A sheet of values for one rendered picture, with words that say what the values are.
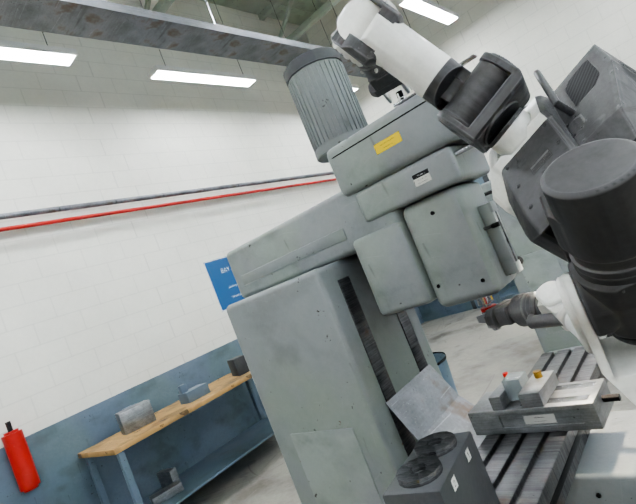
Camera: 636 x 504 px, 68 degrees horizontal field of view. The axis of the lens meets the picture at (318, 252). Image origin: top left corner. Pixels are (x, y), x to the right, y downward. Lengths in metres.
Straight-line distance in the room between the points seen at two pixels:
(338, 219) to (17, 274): 4.02
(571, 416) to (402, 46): 0.99
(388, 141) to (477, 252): 0.39
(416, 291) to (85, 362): 4.13
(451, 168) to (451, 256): 0.24
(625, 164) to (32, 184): 5.28
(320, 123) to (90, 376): 4.05
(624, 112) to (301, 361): 1.17
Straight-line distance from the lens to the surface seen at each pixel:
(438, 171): 1.33
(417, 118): 1.35
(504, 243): 1.40
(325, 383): 1.60
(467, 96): 0.98
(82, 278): 5.33
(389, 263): 1.44
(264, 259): 1.78
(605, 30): 8.02
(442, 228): 1.37
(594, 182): 0.62
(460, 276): 1.38
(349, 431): 1.62
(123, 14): 3.65
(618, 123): 0.85
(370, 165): 1.42
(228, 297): 6.09
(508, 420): 1.50
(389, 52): 0.99
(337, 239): 1.54
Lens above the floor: 1.53
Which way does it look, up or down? 3 degrees up
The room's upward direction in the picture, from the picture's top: 22 degrees counter-clockwise
